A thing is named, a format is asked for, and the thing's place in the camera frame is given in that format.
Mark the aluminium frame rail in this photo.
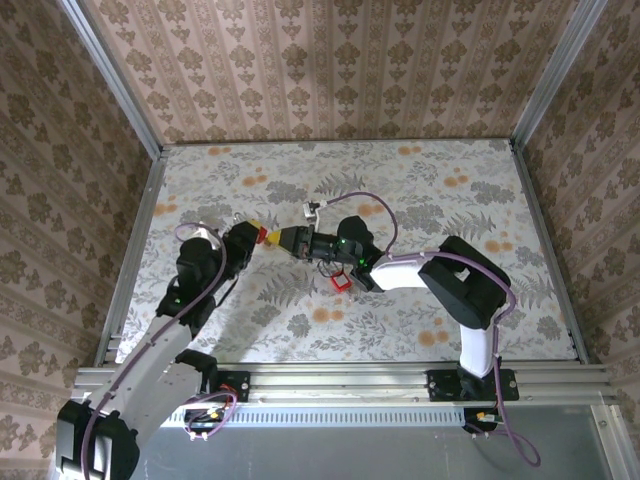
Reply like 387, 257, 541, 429
74, 362, 621, 407

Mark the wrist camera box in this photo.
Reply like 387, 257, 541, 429
192, 219, 222, 249
302, 199, 330, 224

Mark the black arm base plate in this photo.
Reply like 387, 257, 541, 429
426, 368, 520, 403
161, 370, 251, 403

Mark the floral patterned table cover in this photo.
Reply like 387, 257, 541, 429
117, 139, 584, 364

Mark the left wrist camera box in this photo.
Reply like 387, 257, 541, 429
192, 219, 222, 249

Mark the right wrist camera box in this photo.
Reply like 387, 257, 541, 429
302, 199, 330, 224

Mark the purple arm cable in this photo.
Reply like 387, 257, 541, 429
81, 223, 237, 480
322, 191, 543, 469

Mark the aluminium table side rail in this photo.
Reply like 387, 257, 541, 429
93, 149, 166, 366
509, 141, 591, 364

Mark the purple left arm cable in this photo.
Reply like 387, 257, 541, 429
81, 223, 237, 480

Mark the aluminium frame post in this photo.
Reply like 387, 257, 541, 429
509, 0, 610, 151
58, 0, 167, 160

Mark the slotted white cable duct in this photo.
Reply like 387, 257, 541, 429
164, 403, 471, 427

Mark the black connector box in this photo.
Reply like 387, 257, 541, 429
182, 407, 225, 435
462, 407, 504, 435

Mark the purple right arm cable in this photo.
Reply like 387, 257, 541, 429
322, 191, 543, 469

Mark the grey metal panel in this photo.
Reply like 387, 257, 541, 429
47, 405, 640, 480

